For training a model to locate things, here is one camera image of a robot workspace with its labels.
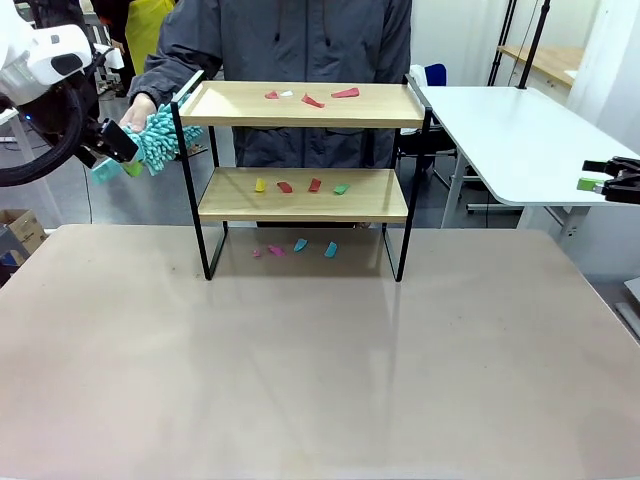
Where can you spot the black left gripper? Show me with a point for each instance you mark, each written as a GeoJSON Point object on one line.
{"type": "Point", "coordinates": [116, 141]}

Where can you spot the grey jacket torso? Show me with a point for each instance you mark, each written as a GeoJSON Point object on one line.
{"type": "Point", "coordinates": [310, 45]}

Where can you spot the red pointed paper scrap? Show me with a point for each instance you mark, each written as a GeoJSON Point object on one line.
{"type": "Point", "coordinates": [312, 101]}

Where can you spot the wooden background desk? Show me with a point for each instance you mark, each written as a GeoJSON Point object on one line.
{"type": "Point", "coordinates": [545, 57]}

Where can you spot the black stand pole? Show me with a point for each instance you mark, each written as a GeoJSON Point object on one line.
{"type": "Point", "coordinates": [532, 45]}

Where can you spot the blue chair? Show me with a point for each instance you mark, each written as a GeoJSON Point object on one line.
{"type": "Point", "coordinates": [432, 75]}

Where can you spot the long red paper scrap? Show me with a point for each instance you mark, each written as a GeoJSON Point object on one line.
{"type": "Point", "coordinates": [345, 93]}

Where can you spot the white side table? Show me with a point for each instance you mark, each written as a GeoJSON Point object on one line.
{"type": "Point", "coordinates": [525, 140]}

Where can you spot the small red paper scrap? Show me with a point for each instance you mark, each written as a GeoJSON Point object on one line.
{"type": "Point", "coordinates": [271, 94]}

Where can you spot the person's right hand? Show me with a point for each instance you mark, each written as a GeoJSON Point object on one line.
{"type": "Point", "coordinates": [136, 112]}

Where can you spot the teal microfiber duster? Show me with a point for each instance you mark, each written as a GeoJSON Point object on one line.
{"type": "Point", "coordinates": [160, 140]}

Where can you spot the yellow garment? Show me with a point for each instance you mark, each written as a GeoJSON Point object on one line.
{"type": "Point", "coordinates": [145, 30]}

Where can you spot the teal paper scrap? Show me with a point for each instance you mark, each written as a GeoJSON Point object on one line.
{"type": "Point", "coordinates": [330, 249]}
{"type": "Point", "coordinates": [300, 244]}

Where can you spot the black tripod stand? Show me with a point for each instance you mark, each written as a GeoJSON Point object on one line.
{"type": "Point", "coordinates": [502, 40]}

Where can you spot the cardboard box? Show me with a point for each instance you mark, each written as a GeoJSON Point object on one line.
{"type": "Point", "coordinates": [22, 227]}

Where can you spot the grey jacketed right forearm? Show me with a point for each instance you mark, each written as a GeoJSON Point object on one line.
{"type": "Point", "coordinates": [175, 70]}

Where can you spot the yellow paper scrap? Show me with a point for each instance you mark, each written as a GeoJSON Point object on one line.
{"type": "Point", "coordinates": [260, 185]}

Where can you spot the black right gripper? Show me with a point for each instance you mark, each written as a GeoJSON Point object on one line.
{"type": "Point", "coordinates": [625, 190]}

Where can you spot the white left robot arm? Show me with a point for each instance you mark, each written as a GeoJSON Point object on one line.
{"type": "Point", "coordinates": [50, 50]}

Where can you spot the two-tier wooden black-framed shelf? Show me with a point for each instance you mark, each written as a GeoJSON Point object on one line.
{"type": "Point", "coordinates": [235, 105]}

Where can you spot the green paper scrap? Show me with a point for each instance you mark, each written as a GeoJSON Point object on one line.
{"type": "Point", "coordinates": [341, 189]}

